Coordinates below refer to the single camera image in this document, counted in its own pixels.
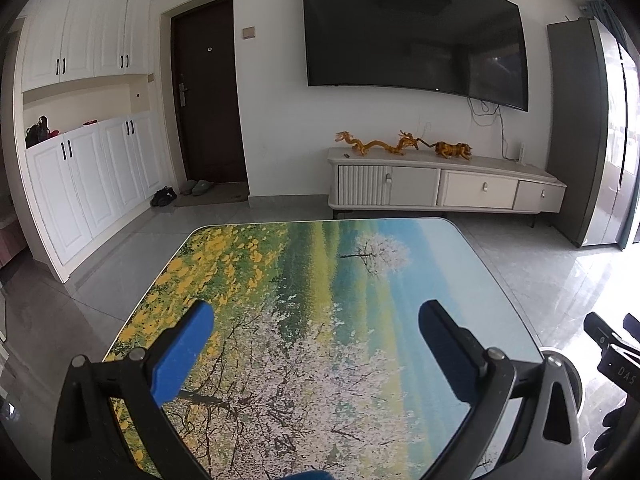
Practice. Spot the white television cabinet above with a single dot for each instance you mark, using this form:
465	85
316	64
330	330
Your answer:
465	185

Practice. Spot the dark brown door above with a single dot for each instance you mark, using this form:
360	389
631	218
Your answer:
210	95

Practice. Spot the white wall cabinet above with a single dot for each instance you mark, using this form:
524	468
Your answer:
85	185

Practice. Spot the golden tiger figurine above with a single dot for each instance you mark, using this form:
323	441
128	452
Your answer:
452	151

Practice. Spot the black bag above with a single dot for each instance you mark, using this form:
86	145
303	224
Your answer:
36	132

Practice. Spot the golden dragon figurine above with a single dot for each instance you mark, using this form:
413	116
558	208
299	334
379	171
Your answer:
372	147

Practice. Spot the person's right hand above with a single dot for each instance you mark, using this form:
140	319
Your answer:
620	430

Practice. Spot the teal curtain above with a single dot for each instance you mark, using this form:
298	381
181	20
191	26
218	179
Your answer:
597	10

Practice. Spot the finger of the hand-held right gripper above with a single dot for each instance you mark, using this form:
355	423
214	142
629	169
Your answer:
632	330
600	330

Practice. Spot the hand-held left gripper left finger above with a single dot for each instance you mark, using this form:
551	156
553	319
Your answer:
182	350

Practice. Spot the black wall television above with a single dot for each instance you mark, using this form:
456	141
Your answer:
415	35

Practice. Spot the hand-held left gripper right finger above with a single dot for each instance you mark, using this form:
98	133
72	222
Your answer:
440	340

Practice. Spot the grey refrigerator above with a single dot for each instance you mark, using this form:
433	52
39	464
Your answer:
585	135

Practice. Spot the brown doormat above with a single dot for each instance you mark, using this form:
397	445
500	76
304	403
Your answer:
225	195

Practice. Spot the grey slipper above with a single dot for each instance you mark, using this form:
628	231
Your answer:
187	188
203	188

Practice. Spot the pink bedding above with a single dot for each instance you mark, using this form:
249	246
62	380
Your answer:
10	245

